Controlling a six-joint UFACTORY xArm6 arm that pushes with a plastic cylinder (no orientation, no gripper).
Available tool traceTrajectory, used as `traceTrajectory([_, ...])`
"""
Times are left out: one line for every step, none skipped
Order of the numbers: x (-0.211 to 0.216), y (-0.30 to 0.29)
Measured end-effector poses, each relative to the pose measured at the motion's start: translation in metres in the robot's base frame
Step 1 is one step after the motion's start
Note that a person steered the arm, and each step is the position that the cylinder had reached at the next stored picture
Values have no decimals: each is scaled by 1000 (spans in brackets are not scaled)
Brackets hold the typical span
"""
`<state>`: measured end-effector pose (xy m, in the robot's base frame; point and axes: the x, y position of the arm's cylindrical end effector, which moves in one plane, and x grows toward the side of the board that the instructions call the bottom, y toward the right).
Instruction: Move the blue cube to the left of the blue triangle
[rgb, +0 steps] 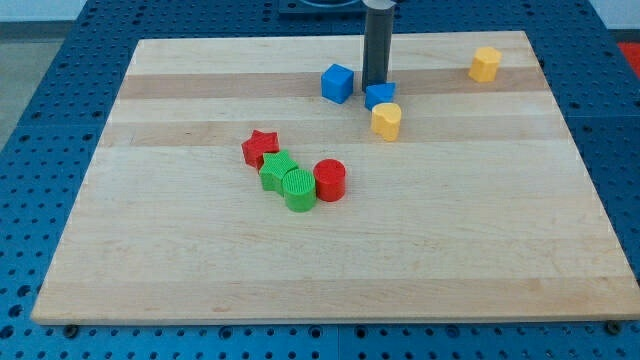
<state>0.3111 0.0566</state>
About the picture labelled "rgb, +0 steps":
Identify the blue cube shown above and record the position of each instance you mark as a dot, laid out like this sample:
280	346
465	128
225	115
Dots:
337	83

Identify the blue triangle block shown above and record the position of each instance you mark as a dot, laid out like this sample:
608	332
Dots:
379	93

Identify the red cylinder block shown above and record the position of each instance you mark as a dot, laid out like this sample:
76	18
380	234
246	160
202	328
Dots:
330	177

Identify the green cylinder block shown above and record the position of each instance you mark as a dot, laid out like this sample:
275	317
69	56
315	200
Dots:
299	190

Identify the green star block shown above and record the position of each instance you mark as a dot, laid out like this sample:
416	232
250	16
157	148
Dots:
275	167

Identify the red star block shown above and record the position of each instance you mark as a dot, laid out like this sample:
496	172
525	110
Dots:
257	145

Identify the wooden board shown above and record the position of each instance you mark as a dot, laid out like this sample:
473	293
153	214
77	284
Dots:
481	211

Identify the yellow heart block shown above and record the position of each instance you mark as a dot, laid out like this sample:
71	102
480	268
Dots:
386	120

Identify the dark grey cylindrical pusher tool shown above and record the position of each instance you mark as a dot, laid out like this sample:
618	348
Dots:
377	41

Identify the yellow hexagon block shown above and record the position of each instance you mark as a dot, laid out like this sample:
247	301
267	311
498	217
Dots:
485	64

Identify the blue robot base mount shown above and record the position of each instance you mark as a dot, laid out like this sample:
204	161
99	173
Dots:
332	8

